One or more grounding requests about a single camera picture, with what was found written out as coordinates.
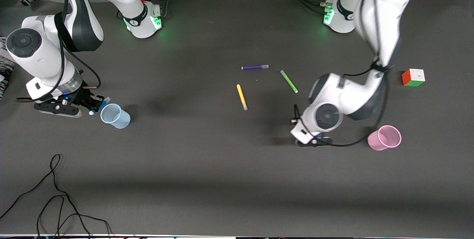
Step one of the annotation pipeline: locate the green marker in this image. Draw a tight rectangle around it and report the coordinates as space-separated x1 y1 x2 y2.
280 70 298 94

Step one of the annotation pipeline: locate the blue marker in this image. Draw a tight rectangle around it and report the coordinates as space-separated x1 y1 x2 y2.
89 97 111 116

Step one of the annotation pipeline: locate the translucent pink cup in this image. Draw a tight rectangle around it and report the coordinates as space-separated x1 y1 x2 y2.
367 125 402 151

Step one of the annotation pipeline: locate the multicolour puzzle cube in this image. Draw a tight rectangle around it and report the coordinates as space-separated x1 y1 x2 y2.
401 68 426 87

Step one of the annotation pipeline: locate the black white patterned item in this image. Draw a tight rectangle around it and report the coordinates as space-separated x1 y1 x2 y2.
0 36 15 101

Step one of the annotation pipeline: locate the thin black loose cable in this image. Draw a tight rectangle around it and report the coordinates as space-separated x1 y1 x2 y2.
0 154 113 239

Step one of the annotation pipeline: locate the yellow marker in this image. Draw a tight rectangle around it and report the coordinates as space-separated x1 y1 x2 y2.
236 84 248 111

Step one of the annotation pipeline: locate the translucent blue cup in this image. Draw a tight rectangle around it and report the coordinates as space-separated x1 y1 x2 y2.
100 103 131 129

